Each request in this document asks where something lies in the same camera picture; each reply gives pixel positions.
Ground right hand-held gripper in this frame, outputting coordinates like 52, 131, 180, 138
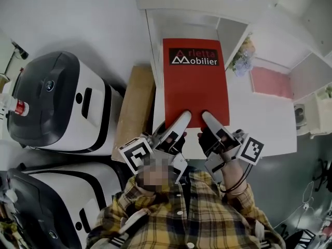
201, 110, 265, 177

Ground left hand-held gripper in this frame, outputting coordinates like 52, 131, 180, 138
118, 110, 193, 184

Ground red book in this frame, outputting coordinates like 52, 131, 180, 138
162, 38, 231, 130

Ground white shelf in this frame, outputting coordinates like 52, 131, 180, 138
144, 8, 332, 158

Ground person's right forearm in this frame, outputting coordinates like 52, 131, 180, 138
219, 159, 253, 195

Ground person's left forearm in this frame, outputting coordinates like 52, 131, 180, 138
134, 158, 180, 192

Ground person's right hand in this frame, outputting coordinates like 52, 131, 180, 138
197, 127, 222, 158

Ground person's left hand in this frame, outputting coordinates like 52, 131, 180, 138
162, 131, 187, 156

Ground brown cardboard box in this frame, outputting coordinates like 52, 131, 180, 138
111, 64, 157, 166

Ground blue and yellow flowers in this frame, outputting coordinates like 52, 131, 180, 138
227, 34, 258, 77

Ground yellow plaid shirt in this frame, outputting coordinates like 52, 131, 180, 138
85, 170, 286, 249

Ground white and black robot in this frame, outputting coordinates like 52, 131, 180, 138
7, 51, 124, 157
0, 161, 123, 249

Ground black chair base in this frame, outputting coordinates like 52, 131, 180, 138
312, 158, 332, 193

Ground clear bottle with red label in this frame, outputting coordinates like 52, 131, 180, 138
0, 92, 30, 117

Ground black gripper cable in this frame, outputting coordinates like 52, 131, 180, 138
220, 162, 254, 193

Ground gold bracelet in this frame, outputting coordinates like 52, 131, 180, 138
220, 183, 250, 196

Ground white floor cable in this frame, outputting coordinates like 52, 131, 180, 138
274, 180, 320, 231

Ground black wall device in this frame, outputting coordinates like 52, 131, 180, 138
10, 38, 30, 60

